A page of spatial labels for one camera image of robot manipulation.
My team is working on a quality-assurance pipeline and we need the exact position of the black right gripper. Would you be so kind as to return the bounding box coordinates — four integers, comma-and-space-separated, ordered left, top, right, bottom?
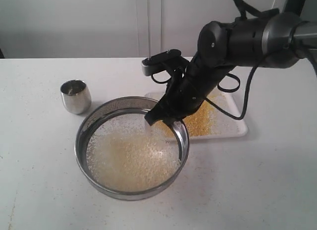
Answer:
145, 66, 230, 127

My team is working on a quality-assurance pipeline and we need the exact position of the round steel mesh sieve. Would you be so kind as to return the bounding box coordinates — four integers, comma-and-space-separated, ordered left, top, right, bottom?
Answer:
75, 96, 189, 201

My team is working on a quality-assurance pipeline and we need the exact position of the stainless steel cup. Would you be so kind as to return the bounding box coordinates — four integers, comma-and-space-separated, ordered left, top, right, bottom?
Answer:
60, 80, 92, 115

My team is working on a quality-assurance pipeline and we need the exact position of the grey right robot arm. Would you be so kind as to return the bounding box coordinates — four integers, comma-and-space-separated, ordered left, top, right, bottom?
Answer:
142, 10, 317, 125

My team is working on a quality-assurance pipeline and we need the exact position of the sieved yellow millet pile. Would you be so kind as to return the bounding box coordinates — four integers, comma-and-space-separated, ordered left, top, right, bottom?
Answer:
155, 90, 228, 138

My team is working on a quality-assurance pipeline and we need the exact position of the white plastic tray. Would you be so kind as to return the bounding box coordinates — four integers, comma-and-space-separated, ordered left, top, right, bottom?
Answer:
144, 91, 248, 143

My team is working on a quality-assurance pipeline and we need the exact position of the white cabinet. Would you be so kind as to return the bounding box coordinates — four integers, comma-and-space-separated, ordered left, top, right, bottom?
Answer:
0, 0, 289, 59

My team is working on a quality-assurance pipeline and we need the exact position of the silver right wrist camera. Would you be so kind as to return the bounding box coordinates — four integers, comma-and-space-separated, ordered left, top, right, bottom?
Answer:
141, 49, 189, 84

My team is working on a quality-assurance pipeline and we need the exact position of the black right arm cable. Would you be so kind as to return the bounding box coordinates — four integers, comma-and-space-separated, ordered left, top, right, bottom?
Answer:
205, 0, 298, 121

